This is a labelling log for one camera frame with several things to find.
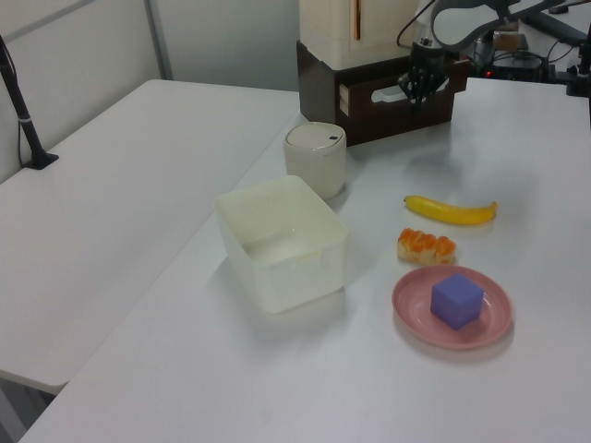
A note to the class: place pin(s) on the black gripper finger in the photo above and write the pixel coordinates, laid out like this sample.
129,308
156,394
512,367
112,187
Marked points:
418,104
409,95

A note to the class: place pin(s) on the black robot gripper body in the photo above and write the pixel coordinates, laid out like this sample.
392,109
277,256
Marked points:
427,62

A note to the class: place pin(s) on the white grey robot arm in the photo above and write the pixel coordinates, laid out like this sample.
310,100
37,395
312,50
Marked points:
461,23

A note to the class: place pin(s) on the white drawer cabinet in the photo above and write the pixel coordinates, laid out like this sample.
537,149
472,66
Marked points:
332,27

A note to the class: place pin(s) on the brown cardboard box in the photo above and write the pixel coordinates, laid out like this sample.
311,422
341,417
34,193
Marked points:
510,41

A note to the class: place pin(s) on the dark brown cabinet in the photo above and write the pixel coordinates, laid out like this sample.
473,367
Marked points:
316,92

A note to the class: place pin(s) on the black electronics device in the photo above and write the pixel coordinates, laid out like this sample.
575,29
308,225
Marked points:
522,69

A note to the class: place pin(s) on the yellow banana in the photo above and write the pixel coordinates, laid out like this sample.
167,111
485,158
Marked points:
450,213

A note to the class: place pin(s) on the small beige lidded trash can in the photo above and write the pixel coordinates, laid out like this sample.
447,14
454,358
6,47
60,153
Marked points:
314,166

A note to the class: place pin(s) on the orange glazed bread loaf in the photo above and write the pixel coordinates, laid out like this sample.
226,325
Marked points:
425,247

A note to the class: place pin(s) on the purple foam cube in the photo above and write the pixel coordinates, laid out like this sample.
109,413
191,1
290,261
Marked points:
454,300

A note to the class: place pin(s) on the pink plate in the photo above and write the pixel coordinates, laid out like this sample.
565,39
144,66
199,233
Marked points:
415,319

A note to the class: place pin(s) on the cream plastic open bin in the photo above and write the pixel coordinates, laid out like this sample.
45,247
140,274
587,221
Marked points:
295,281

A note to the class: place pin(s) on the black pole with clamp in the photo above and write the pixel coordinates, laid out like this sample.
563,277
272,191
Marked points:
23,121

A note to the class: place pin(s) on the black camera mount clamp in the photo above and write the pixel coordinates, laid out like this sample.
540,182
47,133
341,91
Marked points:
579,80

